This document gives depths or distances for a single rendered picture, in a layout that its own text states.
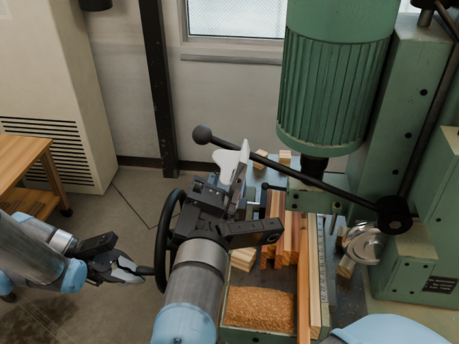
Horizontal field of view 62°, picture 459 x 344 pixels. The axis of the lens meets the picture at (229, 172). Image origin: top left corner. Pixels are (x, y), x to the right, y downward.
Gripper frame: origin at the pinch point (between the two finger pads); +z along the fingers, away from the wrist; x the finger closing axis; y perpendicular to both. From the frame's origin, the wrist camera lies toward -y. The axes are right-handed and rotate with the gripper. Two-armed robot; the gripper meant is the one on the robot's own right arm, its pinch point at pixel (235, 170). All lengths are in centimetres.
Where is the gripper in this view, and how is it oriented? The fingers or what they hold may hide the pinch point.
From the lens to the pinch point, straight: 71.3
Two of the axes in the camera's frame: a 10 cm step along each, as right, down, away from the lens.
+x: -3.2, 6.9, 6.5
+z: 1.5, -6.4, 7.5
